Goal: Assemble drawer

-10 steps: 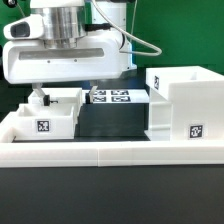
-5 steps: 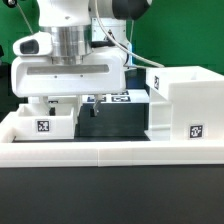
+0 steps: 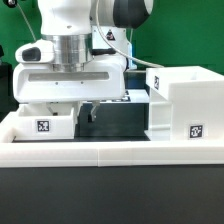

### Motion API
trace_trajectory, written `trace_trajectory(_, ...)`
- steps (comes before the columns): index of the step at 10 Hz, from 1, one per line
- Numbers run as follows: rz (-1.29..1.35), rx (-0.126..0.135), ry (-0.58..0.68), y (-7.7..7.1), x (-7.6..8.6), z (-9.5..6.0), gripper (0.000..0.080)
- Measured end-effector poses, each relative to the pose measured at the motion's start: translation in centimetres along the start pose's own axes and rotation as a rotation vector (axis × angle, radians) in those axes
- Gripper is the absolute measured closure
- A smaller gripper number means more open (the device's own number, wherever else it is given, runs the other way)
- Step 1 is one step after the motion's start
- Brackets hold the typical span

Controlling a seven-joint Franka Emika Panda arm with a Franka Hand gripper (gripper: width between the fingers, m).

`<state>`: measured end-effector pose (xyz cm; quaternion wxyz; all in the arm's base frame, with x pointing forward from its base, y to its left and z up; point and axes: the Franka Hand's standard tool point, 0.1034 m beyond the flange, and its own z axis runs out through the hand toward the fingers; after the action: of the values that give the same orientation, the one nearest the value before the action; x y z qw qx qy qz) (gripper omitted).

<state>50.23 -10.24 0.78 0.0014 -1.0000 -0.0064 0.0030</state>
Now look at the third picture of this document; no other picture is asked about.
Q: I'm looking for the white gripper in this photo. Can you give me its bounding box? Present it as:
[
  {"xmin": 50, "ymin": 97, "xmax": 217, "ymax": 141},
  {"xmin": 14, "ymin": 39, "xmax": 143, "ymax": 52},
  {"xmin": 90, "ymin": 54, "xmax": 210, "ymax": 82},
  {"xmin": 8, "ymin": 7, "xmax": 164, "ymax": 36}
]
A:
[{"xmin": 13, "ymin": 40, "xmax": 126, "ymax": 122}]

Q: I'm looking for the white front drawer box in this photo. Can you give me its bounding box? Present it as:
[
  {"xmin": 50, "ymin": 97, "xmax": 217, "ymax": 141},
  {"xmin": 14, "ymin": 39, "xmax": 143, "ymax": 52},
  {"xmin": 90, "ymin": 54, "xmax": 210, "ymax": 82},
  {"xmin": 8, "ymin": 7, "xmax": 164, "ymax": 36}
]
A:
[{"xmin": 16, "ymin": 103, "xmax": 79, "ymax": 141}]

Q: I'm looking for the white drawer cabinet frame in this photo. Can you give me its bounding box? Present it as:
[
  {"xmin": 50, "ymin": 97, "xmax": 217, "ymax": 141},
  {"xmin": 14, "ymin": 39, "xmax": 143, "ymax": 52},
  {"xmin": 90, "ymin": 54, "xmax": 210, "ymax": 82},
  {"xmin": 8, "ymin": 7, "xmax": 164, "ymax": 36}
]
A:
[{"xmin": 146, "ymin": 66, "xmax": 224, "ymax": 141}]

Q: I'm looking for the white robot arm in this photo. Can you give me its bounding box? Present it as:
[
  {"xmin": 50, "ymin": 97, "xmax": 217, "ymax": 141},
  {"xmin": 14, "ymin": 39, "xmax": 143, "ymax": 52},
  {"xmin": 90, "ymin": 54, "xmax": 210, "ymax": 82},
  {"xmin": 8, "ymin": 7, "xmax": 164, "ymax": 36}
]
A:
[{"xmin": 13, "ymin": 0, "xmax": 154, "ymax": 115}]

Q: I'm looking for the white fiducial marker sheet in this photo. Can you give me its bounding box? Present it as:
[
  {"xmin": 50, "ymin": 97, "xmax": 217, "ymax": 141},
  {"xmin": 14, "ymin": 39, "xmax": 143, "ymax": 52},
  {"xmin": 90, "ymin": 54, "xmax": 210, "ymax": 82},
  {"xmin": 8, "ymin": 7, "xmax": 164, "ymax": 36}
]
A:
[{"xmin": 99, "ymin": 88, "xmax": 150, "ymax": 105}]

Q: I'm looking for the white U-shaped border fence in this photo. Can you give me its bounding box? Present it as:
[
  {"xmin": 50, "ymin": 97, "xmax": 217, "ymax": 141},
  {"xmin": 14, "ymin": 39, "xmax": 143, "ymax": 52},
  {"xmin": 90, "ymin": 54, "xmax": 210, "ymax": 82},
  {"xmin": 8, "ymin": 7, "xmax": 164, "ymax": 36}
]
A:
[{"xmin": 0, "ymin": 112, "xmax": 224, "ymax": 168}]

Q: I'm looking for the black device at left edge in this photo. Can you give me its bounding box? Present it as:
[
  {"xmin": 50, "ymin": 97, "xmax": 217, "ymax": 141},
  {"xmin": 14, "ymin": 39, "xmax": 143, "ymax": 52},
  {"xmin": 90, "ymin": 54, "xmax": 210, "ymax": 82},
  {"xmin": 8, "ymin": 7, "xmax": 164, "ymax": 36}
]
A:
[{"xmin": 0, "ymin": 45, "xmax": 12, "ymax": 78}]

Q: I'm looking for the thin white cable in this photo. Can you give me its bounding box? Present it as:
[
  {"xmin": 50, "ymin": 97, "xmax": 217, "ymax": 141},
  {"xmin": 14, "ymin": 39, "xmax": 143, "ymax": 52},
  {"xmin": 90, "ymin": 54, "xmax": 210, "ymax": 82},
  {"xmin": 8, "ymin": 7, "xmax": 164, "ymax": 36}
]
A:
[{"xmin": 15, "ymin": 2, "xmax": 38, "ymax": 43}]

